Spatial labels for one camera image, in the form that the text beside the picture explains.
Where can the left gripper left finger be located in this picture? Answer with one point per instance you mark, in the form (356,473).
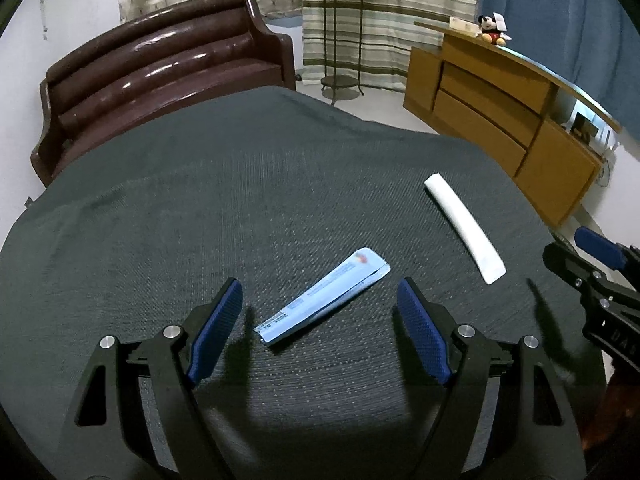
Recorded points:
(105,434)

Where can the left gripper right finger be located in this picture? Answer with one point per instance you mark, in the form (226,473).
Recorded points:
(505,413)

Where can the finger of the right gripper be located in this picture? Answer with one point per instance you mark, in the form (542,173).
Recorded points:
(617,257)
(585,279)

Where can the white blue toothpaste tube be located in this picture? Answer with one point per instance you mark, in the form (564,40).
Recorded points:
(484,254)

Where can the light blue toothpaste box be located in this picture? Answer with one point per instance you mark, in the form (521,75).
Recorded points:
(356,273)

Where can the white router on shelf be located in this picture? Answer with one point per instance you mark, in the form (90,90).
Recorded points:
(605,140)

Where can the wooden sideboard cabinet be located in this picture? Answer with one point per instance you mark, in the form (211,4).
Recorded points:
(516,110)

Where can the blue curtain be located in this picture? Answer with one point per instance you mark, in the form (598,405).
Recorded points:
(591,43)

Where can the Mickey Mouse plush toy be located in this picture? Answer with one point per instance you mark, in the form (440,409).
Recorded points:
(492,29)

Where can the small box on cabinet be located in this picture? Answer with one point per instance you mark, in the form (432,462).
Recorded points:
(464,27)

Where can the dark grey tablecloth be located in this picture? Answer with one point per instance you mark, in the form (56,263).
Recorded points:
(276,189)

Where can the black metal plant stand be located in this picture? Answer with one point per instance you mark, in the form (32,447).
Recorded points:
(342,45)

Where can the striped curtain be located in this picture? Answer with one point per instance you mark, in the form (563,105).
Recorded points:
(389,34)

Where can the dark brown leather sofa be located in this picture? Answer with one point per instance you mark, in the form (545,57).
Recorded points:
(172,58)

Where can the dark picture frame on shelf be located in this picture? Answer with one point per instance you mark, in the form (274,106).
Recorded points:
(583,129)

